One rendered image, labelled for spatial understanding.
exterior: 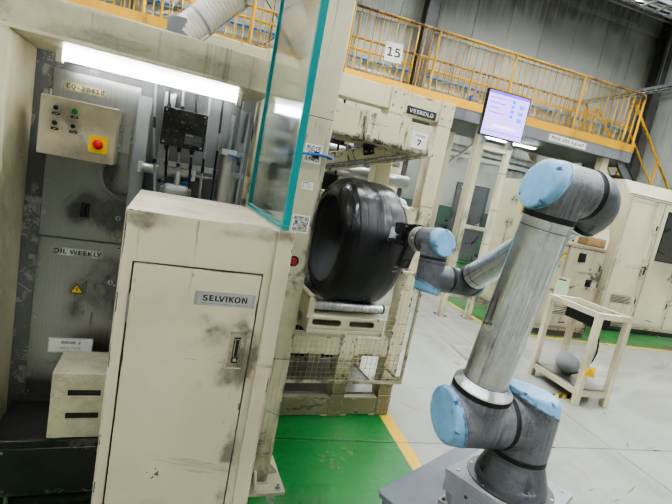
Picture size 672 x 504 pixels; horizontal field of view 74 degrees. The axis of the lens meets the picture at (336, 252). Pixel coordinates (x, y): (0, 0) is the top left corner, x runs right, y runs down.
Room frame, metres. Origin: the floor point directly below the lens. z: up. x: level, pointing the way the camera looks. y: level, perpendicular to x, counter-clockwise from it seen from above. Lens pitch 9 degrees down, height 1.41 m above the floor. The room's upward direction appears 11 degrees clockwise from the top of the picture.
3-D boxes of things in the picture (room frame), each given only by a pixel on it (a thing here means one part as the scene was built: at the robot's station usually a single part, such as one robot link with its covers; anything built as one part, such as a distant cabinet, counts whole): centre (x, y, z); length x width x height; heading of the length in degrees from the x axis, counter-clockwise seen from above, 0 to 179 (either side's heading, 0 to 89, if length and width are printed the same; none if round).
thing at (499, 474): (1.13, -0.59, 0.75); 0.19 x 0.19 x 0.10
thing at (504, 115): (5.66, -1.70, 2.60); 0.60 x 0.05 x 0.55; 106
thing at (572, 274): (5.99, -3.01, 0.62); 0.91 x 0.58 x 1.25; 106
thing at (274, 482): (1.89, 0.19, 0.02); 0.27 x 0.27 x 0.04; 22
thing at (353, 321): (1.87, -0.09, 0.84); 0.36 x 0.09 x 0.06; 112
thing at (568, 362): (3.84, -2.27, 0.40); 0.60 x 0.35 x 0.80; 16
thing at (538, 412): (1.14, -0.59, 0.89); 0.17 x 0.15 x 0.18; 107
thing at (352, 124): (2.33, -0.04, 1.71); 0.61 x 0.25 x 0.15; 112
